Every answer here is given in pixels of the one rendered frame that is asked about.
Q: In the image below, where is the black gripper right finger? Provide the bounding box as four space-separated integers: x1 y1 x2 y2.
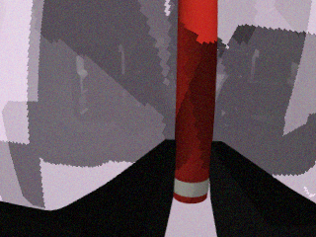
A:
208 141 316 237

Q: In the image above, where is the dark red peg with white band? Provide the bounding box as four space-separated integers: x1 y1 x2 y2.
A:
173 0 218 204

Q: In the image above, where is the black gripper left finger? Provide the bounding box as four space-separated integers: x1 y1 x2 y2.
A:
0 139 177 237

